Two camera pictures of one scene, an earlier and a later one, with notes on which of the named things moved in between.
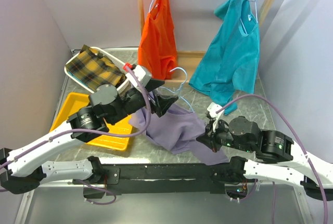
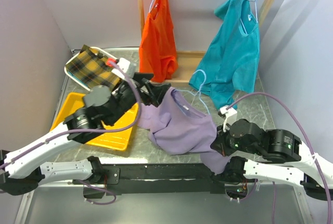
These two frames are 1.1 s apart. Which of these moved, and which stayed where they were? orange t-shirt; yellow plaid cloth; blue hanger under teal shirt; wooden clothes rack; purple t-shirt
Moved: purple t-shirt
Stayed: blue hanger under teal shirt; orange t-shirt; wooden clothes rack; yellow plaid cloth
